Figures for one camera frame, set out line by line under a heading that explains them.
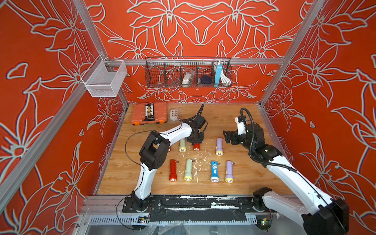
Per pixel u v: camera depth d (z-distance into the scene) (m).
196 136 0.79
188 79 0.91
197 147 0.88
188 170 0.82
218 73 0.89
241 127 0.68
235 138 0.69
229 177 0.79
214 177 0.79
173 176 0.81
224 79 0.91
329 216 0.38
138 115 1.08
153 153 0.53
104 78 0.93
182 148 0.92
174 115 1.08
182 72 1.01
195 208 0.73
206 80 0.96
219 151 0.90
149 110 1.06
